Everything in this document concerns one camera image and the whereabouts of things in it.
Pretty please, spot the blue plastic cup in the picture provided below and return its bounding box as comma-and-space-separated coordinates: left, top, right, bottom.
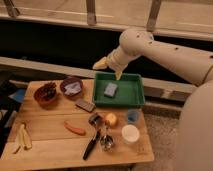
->
126, 109, 139, 124

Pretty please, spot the blue object beside table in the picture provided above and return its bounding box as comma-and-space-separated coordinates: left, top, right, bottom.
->
11, 89, 26, 103

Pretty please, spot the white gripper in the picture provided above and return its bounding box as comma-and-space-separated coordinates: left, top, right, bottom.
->
92, 49, 130, 80

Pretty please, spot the blue sponge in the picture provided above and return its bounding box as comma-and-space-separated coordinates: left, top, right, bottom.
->
104, 83, 118, 98

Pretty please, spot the wooden table board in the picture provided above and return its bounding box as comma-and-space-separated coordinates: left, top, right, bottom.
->
0, 81, 154, 171

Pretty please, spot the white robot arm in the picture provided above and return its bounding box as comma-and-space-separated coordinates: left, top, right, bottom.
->
93, 28, 213, 171

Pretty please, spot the light blue towel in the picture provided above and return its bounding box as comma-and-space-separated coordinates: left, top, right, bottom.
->
65, 82, 81, 95

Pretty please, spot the orange bowl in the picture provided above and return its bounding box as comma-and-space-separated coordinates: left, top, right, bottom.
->
34, 82, 57, 107

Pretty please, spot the purple bowl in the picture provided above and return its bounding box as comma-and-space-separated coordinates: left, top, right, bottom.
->
60, 77, 83, 97

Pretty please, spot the dark grapes bunch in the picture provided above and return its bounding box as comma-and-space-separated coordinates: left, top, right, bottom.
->
42, 82, 56, 100

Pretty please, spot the orange carrot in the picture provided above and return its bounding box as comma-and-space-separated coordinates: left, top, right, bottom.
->
64, 122, 86, 136

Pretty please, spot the white plastic cup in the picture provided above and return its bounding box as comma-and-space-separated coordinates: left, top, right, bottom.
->
121, 125, 140, 144

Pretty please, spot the green plastic tray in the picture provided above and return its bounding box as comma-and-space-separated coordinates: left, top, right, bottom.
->
93, 72, 145, 108

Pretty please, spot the metal spoon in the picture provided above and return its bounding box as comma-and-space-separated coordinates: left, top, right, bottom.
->
100, 126, 114, 151

